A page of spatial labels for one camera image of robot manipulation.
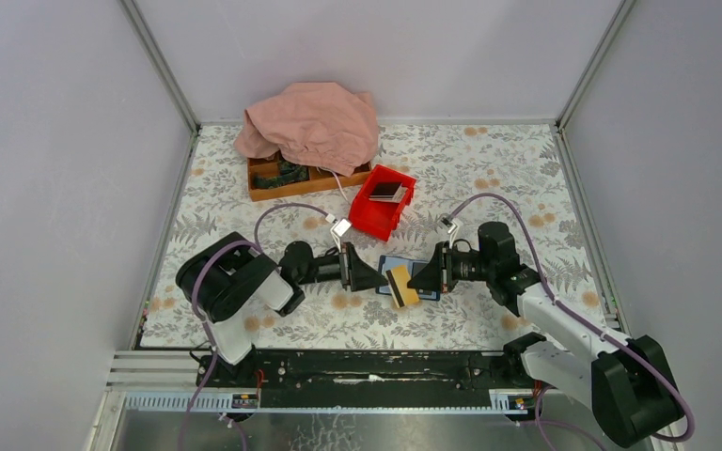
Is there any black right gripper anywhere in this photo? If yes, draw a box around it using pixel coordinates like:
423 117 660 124
407 241 494 293

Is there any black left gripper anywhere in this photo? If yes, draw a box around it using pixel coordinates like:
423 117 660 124
296 241 388 290

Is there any navy blue card holder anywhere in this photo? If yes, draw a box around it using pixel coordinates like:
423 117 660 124
378 255 440 302

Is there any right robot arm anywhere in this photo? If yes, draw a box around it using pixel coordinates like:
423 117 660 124
408 217 687 447

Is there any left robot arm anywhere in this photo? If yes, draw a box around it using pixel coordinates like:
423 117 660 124
175 232 387 386

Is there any black card stack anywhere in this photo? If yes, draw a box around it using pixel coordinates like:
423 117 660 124
369 181 408 203

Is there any red plastic bin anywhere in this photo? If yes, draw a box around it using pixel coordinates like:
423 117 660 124
349 164 416 241

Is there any wooden tray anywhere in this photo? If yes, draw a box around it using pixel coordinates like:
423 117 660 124
246 153 372 202

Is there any pink cloth garment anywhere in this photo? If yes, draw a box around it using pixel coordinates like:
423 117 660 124
234 82 379 177

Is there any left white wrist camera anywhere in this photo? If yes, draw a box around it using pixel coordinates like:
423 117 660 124
324 213 352 251

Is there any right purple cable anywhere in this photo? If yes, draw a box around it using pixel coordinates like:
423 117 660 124
440 193 696 451

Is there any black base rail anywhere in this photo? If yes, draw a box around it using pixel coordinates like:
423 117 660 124
196 349 540 414

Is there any white drawstring cord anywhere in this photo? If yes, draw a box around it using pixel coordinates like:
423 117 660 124
329 169 351 204

